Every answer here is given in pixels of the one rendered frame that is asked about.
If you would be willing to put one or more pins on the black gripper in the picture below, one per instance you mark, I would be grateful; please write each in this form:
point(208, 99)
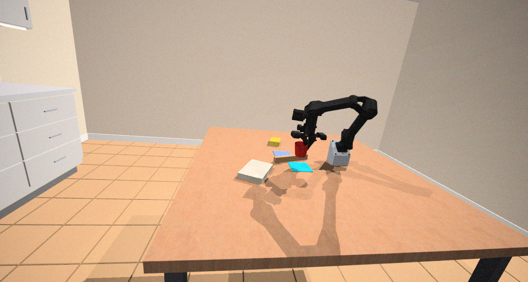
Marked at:
point(309, 132)

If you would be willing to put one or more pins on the yellow flat block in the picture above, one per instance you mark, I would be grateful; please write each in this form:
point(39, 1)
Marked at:
point(274, 141)

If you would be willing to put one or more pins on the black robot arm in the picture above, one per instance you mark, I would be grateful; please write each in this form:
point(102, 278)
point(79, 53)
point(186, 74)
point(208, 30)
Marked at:
point(367, 111)

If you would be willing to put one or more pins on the red cup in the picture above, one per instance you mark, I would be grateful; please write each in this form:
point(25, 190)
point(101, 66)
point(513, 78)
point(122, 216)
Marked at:
point(300, 149)

